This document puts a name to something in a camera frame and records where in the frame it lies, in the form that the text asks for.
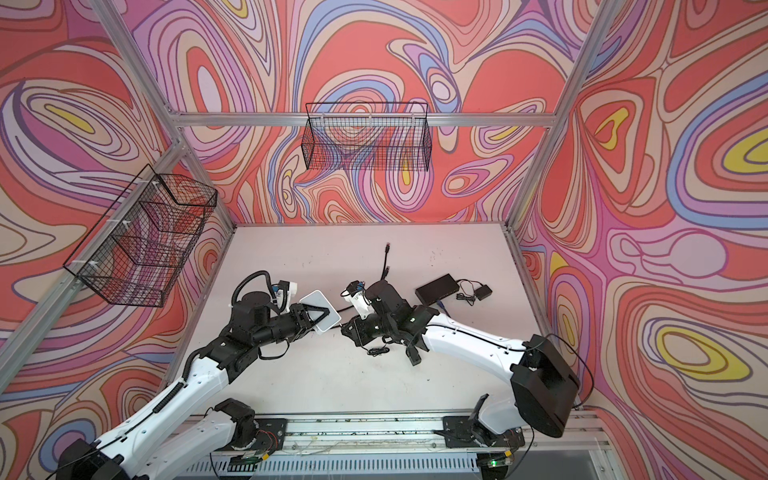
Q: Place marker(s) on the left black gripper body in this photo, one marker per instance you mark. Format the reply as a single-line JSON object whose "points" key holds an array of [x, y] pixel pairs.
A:
{"points": [[287, 327]]}

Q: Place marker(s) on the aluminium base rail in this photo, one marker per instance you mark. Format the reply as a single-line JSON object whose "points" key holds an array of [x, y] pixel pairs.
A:
{"points": [[419, 445]]}

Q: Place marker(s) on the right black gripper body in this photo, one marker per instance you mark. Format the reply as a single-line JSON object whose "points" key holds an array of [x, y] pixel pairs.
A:
{"points": [[375, 326]]}

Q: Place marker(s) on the black power adapter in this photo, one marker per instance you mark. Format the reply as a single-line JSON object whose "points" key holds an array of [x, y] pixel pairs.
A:
{"points": [[471, 291], [411, 353]]}

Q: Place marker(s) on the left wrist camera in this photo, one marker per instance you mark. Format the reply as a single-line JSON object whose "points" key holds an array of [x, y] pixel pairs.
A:
{"points": [[282, 294]]}

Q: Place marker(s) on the left wire mesh basket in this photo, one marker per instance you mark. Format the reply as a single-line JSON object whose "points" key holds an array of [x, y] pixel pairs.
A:
{"points": [[151, 229]]}

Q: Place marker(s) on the black network switch box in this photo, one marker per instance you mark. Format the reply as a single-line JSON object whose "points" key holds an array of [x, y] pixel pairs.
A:
{"points": [[437, 290]]}

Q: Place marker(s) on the back wire mesh basket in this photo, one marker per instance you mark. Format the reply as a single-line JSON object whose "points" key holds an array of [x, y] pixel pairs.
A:
{"points": [[367, 136]]}

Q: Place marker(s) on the small white network switch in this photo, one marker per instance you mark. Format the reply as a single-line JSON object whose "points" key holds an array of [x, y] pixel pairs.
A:
{"points": [[323, 316]]}

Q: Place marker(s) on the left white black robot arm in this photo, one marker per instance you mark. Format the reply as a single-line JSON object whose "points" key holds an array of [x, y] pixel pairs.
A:
{"points": [[147, 445]]}

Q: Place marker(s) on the wire mesh basket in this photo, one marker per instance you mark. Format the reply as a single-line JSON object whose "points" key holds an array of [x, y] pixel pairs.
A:
{"points": [[367, 136], [151, 229]]}

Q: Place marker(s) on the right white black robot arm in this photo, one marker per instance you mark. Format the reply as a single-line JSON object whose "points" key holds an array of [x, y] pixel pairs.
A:
{"points": [[541, 386]]}

